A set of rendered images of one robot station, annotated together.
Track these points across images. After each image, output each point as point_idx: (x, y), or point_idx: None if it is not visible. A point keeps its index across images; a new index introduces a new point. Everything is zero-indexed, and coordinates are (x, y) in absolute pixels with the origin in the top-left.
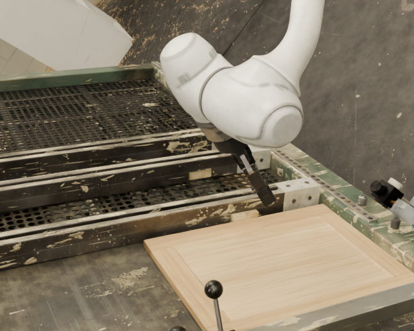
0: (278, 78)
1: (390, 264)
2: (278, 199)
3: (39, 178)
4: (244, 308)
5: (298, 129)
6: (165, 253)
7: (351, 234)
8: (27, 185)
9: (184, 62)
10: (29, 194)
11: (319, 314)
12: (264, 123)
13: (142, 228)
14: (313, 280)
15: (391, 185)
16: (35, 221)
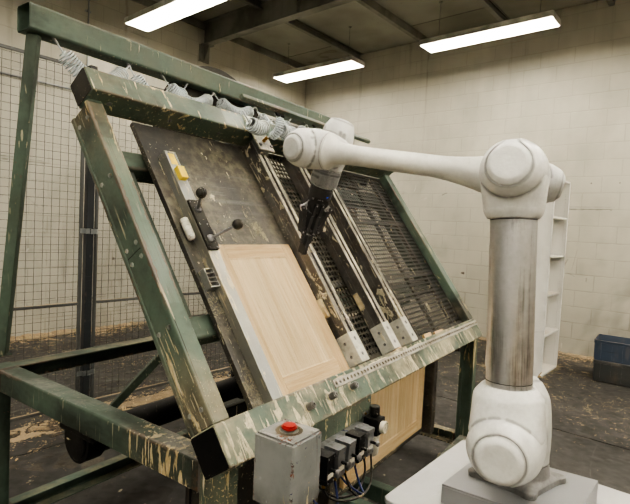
0: (319, 138)
1: (294, 381)
2: (341, 330)
3: None
4: (240, 271)
5: (293, 155)
6: (279, 250)
7: (321, 371)
8: None
9: (330, 121)
10: None
11: (237, 302)
12: (289, 134)
13: (295, 242)
14: (270, 322)
15: (379, 419)
16: (294, 204)
